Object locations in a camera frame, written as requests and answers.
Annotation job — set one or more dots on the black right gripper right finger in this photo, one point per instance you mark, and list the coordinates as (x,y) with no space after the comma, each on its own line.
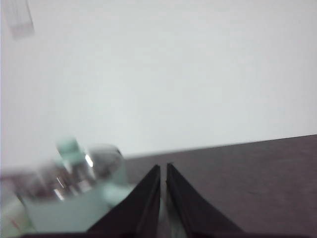
(188,210)

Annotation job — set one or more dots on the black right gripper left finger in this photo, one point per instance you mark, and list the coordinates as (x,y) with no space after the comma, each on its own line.
(138,210)

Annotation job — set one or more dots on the glass lid with green knob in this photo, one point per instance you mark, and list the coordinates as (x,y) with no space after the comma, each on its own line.
(69,148)

